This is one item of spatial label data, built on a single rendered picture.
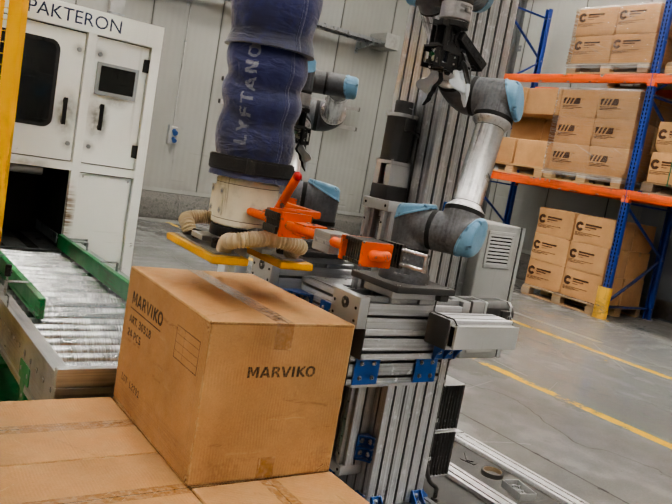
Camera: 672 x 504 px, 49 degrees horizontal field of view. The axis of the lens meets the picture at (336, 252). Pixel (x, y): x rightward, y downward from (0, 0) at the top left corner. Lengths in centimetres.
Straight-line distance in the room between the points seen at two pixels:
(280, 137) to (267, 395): 65
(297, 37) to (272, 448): 103
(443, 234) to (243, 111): 64
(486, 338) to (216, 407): 85
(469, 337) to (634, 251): 808
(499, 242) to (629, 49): 760
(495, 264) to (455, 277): 15
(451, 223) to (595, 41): 837
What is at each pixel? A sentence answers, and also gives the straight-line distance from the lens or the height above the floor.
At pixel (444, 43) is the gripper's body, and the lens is 182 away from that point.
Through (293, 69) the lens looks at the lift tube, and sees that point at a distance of 192.
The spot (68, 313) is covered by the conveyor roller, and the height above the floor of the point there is 55.
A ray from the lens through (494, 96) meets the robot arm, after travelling 218.
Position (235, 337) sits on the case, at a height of 91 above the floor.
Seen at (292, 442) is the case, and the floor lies 64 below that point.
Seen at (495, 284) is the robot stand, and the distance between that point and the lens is 257.
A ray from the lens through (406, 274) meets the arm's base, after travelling 211.
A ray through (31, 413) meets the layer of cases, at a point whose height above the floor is 54.
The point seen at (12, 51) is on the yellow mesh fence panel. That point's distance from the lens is 293.
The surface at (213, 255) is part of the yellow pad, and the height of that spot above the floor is 107.
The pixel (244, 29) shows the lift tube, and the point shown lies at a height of 163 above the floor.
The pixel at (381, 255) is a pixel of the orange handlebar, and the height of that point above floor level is 118.
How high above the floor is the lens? 135
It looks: 7 degrees down
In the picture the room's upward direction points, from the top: 10 degrees clockwise
